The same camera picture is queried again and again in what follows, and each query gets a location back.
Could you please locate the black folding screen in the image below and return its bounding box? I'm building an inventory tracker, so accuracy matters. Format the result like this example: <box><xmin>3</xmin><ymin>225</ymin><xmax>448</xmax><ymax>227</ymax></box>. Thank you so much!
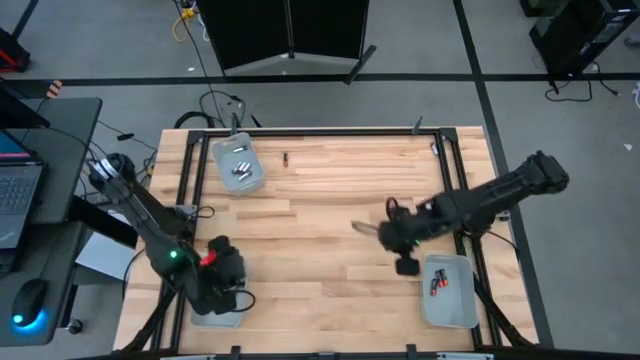
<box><xmin>194</xmin><ymin>0</ymin><xmax>377</xmax><ymax>85</ymax></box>

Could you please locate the dark grey side desk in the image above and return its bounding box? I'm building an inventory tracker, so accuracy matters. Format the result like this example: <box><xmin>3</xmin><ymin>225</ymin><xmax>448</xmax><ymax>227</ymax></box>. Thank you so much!
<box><xmin>0</xmin><ymin>97</ymin><xmax>104</xmax><ymax>347</ymax></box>

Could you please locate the black monitor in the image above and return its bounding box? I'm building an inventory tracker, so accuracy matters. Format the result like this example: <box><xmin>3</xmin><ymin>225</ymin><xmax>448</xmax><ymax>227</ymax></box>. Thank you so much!
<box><xmin>0</xmin><ymin>87</ymin><xmax>51</xmax><ymax>130</ymax></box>

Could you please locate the light grey plastic bin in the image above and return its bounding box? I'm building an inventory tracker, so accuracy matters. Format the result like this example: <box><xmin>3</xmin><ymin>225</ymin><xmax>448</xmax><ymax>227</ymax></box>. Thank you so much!
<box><xmin>210</xmin><ymin>131</ymin><xmax>266</xmax><ymax>196</ymax></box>
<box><xmin>420</xmin><ymin>253</ymin><xmax>479</xmax><ymax>330</ymax></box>
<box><xmin>189</xmin><ymin>292</ymin><xmax>251</xmax><ymax>330</ymax></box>

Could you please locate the black cable with plug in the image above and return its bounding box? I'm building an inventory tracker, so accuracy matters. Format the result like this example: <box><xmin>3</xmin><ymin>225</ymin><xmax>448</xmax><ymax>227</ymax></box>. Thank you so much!
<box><xmin>97</xmin><ymin>119</ymin><xmax>159</xmax><ymax>151</ymax></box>

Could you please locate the looped black cable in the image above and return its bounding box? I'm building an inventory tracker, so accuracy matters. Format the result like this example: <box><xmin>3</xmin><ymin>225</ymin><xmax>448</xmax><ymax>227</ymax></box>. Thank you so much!
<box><xmin>198</xmin><ymin>89</ymin><xmax>246</xmax><ymax>129</ymax></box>

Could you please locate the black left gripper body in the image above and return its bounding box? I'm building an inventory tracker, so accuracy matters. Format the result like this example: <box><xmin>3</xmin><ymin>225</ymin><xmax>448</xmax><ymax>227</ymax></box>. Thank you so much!
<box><xmin>192</xmin><ymin>248</ymin><xmax>248</xmax><ymax>316</ymax></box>

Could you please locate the grey laptop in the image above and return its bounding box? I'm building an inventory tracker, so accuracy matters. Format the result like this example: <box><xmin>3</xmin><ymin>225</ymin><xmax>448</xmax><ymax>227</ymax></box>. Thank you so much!
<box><xmin>0</xmin><ymin>128</ymin><xmax>47</xmax><ymax>251</ymax></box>

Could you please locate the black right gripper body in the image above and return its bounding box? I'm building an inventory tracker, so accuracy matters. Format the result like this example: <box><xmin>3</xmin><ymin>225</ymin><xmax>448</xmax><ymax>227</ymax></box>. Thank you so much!
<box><xmin>377</xmin><ymin>203</ymin><xmax>434</xmax><ymax>255</ymax></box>

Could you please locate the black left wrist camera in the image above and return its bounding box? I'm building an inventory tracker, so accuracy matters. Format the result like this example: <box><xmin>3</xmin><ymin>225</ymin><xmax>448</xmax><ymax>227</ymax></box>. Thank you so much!
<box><xmin>207</xmin><ymin>235</ymin><xmax>232</xmax><ymax>254</ymax></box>

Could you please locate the black aluminium table frame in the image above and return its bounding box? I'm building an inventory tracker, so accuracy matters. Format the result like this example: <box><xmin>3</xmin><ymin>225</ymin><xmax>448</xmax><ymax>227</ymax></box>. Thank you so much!
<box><xmin>117</xmin><ymin>127</ymin><xmax>539</xmax><ymax>360</ymax></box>

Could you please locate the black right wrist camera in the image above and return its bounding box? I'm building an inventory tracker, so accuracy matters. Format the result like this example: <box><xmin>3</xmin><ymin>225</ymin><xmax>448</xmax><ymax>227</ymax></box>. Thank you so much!
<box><xmin>395</xmin><ymin>252</ymin><xmax>421</xmax><ymax>277</ymax></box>

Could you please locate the black computer mouse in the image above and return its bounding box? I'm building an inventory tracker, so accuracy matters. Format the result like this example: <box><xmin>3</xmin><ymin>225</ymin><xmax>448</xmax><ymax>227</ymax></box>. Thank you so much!
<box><xmin>10</xmin><ymin>278</ymin><xmax>50</xmax><ymax>330</ymax></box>

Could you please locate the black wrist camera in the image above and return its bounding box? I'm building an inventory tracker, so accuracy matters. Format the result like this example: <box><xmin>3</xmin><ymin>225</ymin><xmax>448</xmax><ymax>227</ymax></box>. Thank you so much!
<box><xmin>395</xmin><ymin>252</ymin><xmax>421</xmax><ymax>277</ymax></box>
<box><xmin>207</xmin><ymin>235</ymin><xmax>232</xmax><ymax>254</ymax></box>

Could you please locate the black equipment rack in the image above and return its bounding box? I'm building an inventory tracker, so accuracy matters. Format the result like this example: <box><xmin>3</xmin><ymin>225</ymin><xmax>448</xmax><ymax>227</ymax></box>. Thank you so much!
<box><xmin>519</xmin><ymin>0</ymin><xmax>640</xmax><ymax>79</ymax></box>

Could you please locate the long black floor cable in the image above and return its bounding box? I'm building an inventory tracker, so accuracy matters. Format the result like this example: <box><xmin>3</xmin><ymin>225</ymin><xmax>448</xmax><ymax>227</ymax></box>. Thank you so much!
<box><xmin>172</xmin><ymin>0</ymin><xmax>224</xmax><ymax>129</ymax></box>

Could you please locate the red black bag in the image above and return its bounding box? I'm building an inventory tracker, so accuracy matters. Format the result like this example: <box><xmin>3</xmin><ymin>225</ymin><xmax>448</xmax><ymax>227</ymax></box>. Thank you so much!
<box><xmin>0</xmin><ymin>27</ymin><xmax>32</xmax><ymax>74</ymax></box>

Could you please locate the black box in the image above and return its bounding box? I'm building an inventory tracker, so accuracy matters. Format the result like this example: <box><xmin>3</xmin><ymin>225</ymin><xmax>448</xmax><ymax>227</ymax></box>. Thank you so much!
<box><xmin>67</xmin><ymin>194</ymin><xmax>141</xmax><ymax>250</ymax></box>

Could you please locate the yellow cable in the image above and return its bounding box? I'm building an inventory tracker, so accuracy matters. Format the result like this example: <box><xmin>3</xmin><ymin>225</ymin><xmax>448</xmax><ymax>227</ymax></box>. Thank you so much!
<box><xmin>171</xmin><ymin>5</ymin><xmax>199</xmax><ymax>44</ymax></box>

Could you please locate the thick black cable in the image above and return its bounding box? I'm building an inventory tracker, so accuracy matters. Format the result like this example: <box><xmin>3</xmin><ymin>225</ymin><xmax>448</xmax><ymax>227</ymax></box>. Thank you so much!
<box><xmin>173</xmin><ymin>110</ymin><xmax>216</xmax><ymax>130</ymax></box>

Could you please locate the light grey panel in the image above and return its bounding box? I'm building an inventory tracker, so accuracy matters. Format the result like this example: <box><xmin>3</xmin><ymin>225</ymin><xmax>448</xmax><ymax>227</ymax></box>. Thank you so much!
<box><xmin>74</xmin><ymin>232</ymin><xmax>139</xmax><ymax>282</ymax></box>

